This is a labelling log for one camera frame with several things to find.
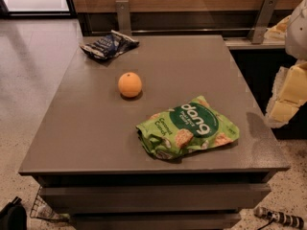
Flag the wire basket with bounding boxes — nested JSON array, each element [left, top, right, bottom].
[[30, 187, 70, 223]]

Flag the right metal bracket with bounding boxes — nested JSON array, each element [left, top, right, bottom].
[[248, 0, 278, 44]]

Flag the grey drawer cabinet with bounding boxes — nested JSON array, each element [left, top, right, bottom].
[[19, 35, 288, 230]]

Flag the left metal bracket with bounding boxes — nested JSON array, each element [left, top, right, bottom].
[[115, 0, 131, 35]]

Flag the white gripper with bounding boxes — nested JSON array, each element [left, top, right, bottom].
[[264, 0, 307, 128]]

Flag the black white striped handle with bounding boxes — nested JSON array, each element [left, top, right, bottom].
[[253, 207, 307, 230]]

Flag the orange fruit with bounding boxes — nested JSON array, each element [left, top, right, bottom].
[[118, 72, 142, 98]]

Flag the black object on floor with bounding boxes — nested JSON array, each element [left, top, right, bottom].
[[0, 196, 27, 230]]

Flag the green rice chip bag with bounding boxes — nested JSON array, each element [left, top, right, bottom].
[[136, 96, 240, 160]]

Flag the blue chip bag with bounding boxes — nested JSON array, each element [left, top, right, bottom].
[[80, 31, 139, 60]]

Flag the metal bracket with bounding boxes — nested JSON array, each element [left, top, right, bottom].
[[248, 0, 278, 44], [115, 0, 131, 35]]

